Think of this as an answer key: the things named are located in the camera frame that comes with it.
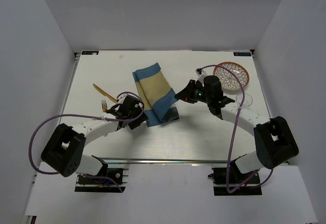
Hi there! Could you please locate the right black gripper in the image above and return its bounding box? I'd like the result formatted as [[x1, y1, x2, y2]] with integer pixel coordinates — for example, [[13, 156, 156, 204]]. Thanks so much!
[[176, 79, 212, 104]]

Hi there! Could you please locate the patterned ceramic plate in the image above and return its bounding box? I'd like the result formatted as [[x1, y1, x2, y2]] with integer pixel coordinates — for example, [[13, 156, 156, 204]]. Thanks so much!
[[213, 62, 250, 91]]

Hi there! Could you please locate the purple cable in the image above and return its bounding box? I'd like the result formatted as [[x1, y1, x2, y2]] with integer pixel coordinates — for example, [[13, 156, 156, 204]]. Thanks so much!
[[29, 91, 145, 192], [201, 65, 275, 193]]

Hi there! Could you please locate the blue and tan placemat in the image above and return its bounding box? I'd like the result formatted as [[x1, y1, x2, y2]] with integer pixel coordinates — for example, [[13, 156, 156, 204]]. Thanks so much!
[[132, 63, 179, 127]]

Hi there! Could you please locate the right blue table label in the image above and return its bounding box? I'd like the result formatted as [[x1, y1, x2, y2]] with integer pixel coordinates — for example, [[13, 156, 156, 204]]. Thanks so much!
[[233, 52, 252, 57]]

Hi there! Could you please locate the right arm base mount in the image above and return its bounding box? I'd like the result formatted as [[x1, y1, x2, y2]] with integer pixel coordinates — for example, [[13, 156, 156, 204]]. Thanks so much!
[[208, 167, 262, 197]]

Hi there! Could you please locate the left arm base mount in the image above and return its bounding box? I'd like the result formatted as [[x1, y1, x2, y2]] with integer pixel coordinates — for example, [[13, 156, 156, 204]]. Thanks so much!
[[74, 164, 129, 193]]

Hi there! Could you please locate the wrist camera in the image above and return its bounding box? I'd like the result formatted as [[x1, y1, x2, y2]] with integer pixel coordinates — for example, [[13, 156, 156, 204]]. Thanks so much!
[[116, 94, 128, 104], [195, 68, 207, 84]]

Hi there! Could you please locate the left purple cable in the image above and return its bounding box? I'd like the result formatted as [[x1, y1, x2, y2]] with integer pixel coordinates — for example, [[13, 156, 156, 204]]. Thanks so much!
[[29, 91, 145, 192]]

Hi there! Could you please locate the gold knife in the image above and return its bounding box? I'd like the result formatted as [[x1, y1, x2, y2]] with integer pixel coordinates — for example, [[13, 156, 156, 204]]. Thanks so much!
[[93, 84, 118, 104]]

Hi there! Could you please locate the blue table label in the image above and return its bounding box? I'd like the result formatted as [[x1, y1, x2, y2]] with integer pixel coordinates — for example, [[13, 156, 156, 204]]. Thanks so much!
[[81, 50, 99, 55], [233, 52, 252, 57]]

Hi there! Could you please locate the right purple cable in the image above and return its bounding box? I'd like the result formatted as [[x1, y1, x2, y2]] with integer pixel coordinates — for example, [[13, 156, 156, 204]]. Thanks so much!
[[201, 65, 275, 193]]

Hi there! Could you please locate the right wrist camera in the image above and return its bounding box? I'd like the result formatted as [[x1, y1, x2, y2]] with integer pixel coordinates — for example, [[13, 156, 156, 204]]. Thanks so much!
[[195, 68, 207, 84]]

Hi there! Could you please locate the clear drinking glass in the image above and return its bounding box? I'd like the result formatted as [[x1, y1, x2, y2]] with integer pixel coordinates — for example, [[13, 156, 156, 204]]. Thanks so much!
[[235, 93, 253, 108]]

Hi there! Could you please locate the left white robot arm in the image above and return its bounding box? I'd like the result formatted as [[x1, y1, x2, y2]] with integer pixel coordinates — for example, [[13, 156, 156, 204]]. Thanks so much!
[[41, 95, 147, 183]]

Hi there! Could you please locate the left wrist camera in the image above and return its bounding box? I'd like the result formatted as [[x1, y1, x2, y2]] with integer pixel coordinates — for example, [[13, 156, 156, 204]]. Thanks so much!
[[116, 94, 128, 104]]

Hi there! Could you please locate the gold fork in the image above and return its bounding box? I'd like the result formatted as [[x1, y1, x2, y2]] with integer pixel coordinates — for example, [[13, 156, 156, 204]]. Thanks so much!
[[101, 99, 107, 113]]

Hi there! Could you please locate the left blue table label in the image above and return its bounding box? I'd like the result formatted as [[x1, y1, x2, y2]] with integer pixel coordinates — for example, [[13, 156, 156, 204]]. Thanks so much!
[[81, 50, 99, 55]]

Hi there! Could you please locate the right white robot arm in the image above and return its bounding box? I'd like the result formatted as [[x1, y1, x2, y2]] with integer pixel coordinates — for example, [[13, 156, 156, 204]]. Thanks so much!
[[175, 75, 299, 183]]

